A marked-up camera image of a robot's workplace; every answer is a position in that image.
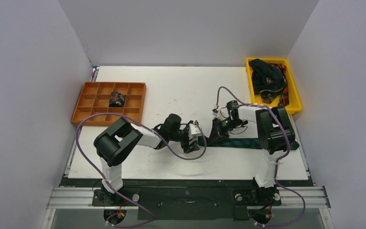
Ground green navy striped tie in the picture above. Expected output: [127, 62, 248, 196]
[199, 137, 300, 151]

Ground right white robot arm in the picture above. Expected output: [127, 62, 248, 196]
[204, 100, 295, 204]

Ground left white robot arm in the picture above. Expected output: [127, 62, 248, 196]
[93, 114, 205, 205]

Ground pile of dark ties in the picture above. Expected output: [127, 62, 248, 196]
[248, 59, 290, 106]

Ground yellow plastic bin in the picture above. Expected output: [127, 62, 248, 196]
[245, 57, 302, 115]

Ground rolled dark tie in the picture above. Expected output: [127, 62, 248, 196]
[109, 92, 126, 107]

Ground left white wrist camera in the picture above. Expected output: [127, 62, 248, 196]
[188, 120, 203, 139]

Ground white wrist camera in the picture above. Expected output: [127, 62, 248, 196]
[188, 120, 203, 139]
[212, 104, 230, 120]

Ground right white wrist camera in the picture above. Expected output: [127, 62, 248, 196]
[212, 104, 230, 120]

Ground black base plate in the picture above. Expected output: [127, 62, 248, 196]
[65, 180, 313, 223]

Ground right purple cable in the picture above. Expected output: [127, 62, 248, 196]
[213, 86, 306, 228]

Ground purple cable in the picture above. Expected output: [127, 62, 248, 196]
[75, 113, 208, 228]
[213, 86, 306, 228]

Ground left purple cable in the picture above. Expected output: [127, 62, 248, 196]
[75, 113, 208, 228]

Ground aluminium rail frame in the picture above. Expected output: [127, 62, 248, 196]
[42, 186, 335, 229]

